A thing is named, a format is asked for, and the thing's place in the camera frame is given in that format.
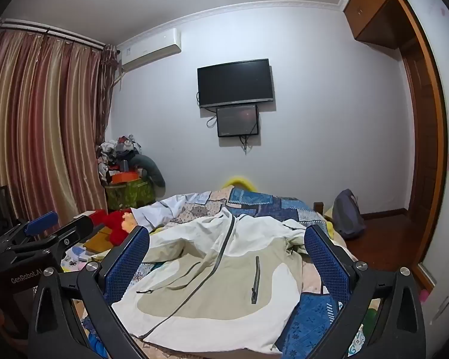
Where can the white and beige jacket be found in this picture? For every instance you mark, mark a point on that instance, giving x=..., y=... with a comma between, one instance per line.
x=209, y=288

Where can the curtain rod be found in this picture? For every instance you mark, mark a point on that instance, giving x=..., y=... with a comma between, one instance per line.
x=60, y=34

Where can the red plush toy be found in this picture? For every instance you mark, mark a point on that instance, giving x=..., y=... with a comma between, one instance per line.
x=112, y=224

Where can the white air conditioner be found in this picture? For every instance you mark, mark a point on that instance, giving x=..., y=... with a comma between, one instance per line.
x=149, y=52

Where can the wooden bed post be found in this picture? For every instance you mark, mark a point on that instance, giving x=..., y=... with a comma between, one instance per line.
x=318, y=207

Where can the striped pink gold curtain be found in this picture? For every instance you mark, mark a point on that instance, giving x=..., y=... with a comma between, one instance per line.
x=41, y=119

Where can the pile of printed papers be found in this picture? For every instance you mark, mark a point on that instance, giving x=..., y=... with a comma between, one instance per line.
x=76, y=256

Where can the brown cardboard board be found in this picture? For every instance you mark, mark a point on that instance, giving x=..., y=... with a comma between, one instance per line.
x=97, y=243

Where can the grey plush pillow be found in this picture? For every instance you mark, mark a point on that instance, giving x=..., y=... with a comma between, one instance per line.
x=153, y=172

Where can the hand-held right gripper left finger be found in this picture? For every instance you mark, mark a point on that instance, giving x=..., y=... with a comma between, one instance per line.
x=125, y=265

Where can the pile of mixed clothes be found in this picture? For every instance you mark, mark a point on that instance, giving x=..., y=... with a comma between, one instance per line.
x=114, y=149

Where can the orange box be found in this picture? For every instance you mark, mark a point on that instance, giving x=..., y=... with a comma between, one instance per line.
x=125, y=177

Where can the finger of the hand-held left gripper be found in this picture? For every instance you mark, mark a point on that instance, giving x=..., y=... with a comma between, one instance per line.
x=41, y=223
x=76, y=230

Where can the wooden overhead cabinet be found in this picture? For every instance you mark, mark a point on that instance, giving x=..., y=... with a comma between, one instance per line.
x=374, y=3

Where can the wooden door frame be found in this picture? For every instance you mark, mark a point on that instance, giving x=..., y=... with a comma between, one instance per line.
x=434, y=149

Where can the black wall television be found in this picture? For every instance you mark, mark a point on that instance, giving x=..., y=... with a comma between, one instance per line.
x=235, y=82

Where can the green storage box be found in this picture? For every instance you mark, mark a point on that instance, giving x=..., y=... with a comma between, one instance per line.
x=131, y=194

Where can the grey purple backpack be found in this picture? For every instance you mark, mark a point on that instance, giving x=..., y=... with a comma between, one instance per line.
x=346, y=213

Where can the small black wall monitor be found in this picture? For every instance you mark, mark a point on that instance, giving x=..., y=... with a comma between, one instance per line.
x=237, y=121

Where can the white pillowcase cloth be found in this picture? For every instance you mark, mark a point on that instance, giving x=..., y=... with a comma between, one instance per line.
x=161, y=209

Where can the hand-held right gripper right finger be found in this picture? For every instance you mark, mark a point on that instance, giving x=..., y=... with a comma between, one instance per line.
x=327, y=265

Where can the patchwork patterned quilt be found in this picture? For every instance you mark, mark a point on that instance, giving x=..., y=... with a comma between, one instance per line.
x=254, y=202

